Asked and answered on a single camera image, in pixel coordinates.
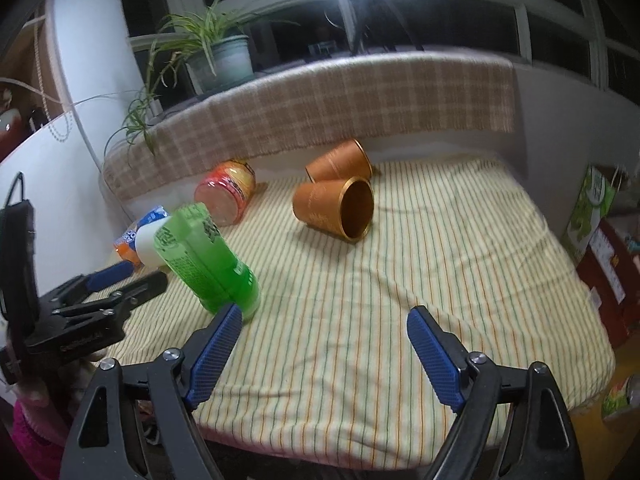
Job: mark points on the orange paper cup front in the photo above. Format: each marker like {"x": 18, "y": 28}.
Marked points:
{"x": 342, "y": 208}

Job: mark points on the red ceramic vase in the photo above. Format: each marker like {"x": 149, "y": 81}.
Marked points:
{"x": 11, "y": 125}

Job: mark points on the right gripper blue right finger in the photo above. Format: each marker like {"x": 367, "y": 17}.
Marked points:
{"x": 442, "y": 357}

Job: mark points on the red cardboard box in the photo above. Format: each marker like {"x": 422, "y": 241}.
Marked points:
{"x": 611, "y": 272}

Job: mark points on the green cut bottle cup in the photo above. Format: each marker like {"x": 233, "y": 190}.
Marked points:
{"x": 192, "y": 246}

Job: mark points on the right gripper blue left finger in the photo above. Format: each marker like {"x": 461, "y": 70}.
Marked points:
{"x": 206, "y": 353}

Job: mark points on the white cabinet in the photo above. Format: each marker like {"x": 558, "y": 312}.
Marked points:
{"x": 95, "y": 76}

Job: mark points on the potted spider plant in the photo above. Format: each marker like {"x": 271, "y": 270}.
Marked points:
{"x": 210, "y": 45}

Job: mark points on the orange paper cup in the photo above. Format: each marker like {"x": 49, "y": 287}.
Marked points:
{"x": 345, "y": 161}
{"x": 342, "y": 208}

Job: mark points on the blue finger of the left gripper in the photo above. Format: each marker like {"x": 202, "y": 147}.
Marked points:
{"x": 71, "y": 299}
{"x": 107, "y": 277}

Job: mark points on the green carton box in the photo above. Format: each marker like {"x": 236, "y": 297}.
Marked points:
{"x": 594, "y": 200}

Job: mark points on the striped yellow table cloth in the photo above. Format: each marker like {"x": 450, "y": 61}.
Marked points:
{"x": 324, "y": 370}

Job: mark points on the orange paper cup back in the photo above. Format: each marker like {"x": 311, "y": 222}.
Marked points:
{"x": 345, "y": 161}

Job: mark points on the red cut bottle cup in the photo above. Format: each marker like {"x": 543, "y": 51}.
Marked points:
{"x": 226, "y": 191}

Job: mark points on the plaid beige sill cloth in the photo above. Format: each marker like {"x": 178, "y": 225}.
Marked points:
{"x": 317, "y": 104}

